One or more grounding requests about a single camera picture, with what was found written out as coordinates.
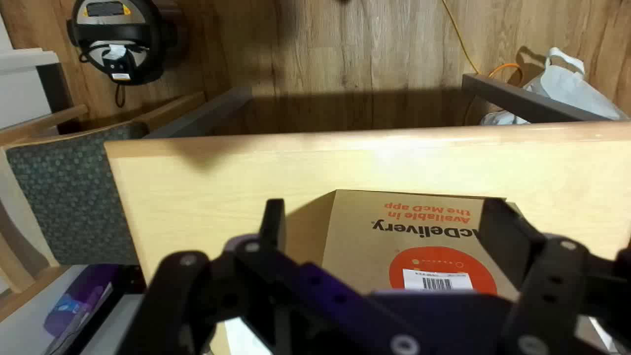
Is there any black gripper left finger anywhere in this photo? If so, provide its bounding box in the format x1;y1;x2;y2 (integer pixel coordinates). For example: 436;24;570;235
121;196;423;355

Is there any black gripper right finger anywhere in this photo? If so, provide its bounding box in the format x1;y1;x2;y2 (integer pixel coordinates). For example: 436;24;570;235
482;198;631;355

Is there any brown McDelivery paper bag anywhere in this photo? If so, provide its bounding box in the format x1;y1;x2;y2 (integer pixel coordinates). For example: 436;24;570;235
285;188;523;306

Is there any white plastic bag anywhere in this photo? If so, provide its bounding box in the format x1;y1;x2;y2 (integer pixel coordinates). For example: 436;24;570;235
482;46;628;127

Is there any purple box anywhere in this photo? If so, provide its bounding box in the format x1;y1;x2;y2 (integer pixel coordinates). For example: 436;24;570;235
40;263;127;355

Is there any grey cushioned wooden chair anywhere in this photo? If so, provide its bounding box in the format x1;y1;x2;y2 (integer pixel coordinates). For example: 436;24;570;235
0;89;253;269

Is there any dark grey flat panel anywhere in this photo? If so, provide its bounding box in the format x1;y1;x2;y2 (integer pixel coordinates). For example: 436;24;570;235
460;72;598;125

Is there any black robot vacuum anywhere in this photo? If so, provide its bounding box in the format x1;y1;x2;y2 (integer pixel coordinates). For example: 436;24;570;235
68;0;178;89

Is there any orange cable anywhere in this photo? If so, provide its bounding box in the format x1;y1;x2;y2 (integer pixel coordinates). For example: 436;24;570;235
438;0;525;87

